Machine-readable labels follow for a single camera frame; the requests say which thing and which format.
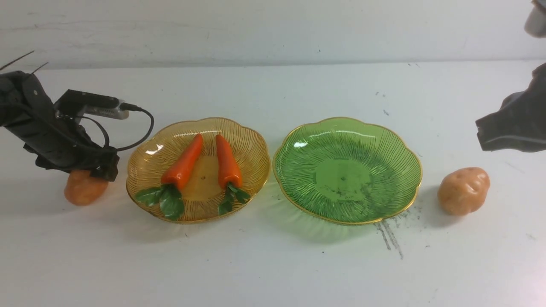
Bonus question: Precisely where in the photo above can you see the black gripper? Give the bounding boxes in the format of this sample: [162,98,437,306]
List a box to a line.
[1,71,119,182]

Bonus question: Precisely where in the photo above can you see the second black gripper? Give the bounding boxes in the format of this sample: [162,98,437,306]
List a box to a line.
[476,64,546,152]

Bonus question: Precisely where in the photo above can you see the toy potato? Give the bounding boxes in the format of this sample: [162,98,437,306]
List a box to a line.
[437,167,490,216]
[64,170,109,206]

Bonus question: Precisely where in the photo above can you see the orange toy carrot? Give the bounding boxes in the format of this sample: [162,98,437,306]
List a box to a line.
[215,134,251,215]
[134,133,203,221]

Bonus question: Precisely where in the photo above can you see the green ribbed plastic plate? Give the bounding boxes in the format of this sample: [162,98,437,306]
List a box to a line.
[272,117,423,226]

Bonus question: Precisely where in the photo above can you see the yellow ribbed plastic plate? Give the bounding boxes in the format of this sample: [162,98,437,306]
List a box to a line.
[126,117,270,224]

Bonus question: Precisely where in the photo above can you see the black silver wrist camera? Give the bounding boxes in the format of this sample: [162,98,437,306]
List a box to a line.
[53,90,129,120]

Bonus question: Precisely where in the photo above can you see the black cable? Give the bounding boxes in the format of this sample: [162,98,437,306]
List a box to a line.
[77,103,154,152]

